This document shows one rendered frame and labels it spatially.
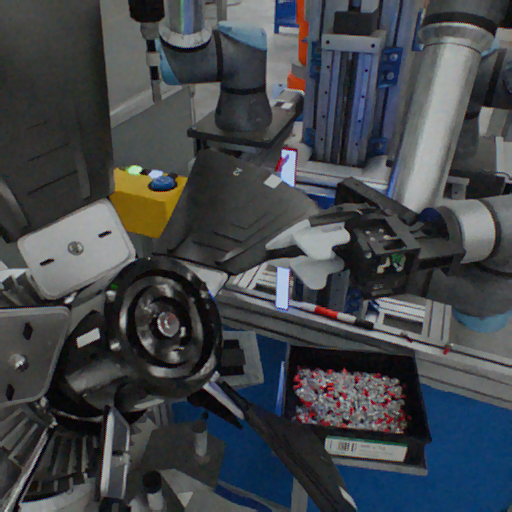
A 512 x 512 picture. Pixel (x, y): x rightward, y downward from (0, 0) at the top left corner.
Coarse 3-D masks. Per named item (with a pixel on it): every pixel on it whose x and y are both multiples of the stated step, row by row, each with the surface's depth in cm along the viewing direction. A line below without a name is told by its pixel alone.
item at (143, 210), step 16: (128, 176) 96; (144, 176) 96; (128, 192) 90; (144, 192) 90; (160, 192) 90; (176, 192) 91; (128, 208) 92; (144, 208) 91; (160, 208) 89; (128, 224) 95; (144, 224) 93; (160, 224) 91
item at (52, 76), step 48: (0, 0) 44; (48, 0) 46; (96, 0) 48; (0, 48) 44; (48, 48) 45; (96, 48) 46; (0, 96) 43; (48, 96) 44; (96, 96) 45; (0, 144) 43; (48, 144) 43; (96, 144) 44; (0, 192) 43; (48, 192) 43; (96, 192) 44
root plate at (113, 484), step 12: (108, 420) 37; (120, 420) 41; (108, 432) 37; (120, 432) 41; (108, 444) 36; (120, 444) 41; (108, 456) 36; (108, 468) 36; (120, 468) 41; (108, 480) 35; (120, 480) 41; (108, 492) 36; (120, 492) 41
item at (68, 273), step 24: (72, 216) 44; (96, 216) 44; (24, 240) 44; (48, 240) 44; (72, 240) 44; (96, 240) 44; (120, 240) 44; (48, 264) 44; (72, 264) 44; (96, 264) 44; (120, 264) 44; (48, 288) 44; (72, 288) 44
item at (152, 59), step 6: (150, 42) 37; (150, 48) 38; (150, 54) 38; (156, 54) 38; (150, 60) 38; (156, 60) 38; (150, 66) 39; (156, 66) 39; (150, 72) 39; (156, 72) 39; (156, 78) 39; (156, 84) 39; (156, 90) 40; (156, 96) 40; (156, 102) 40
